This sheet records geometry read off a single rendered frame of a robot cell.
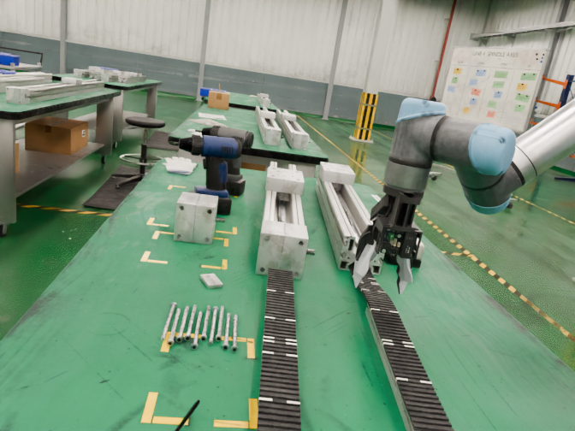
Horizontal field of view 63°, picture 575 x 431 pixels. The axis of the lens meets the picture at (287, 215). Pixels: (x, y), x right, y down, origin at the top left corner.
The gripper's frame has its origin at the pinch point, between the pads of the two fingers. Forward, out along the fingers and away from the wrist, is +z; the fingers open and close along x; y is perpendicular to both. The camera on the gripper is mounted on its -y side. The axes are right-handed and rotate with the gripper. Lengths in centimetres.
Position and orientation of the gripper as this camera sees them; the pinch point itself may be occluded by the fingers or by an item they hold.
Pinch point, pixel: (378, 284)
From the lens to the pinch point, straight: 93.9
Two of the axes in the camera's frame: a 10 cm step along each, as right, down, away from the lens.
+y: 0.1, 2.9, -9.6
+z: -1.5, 9.5, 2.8
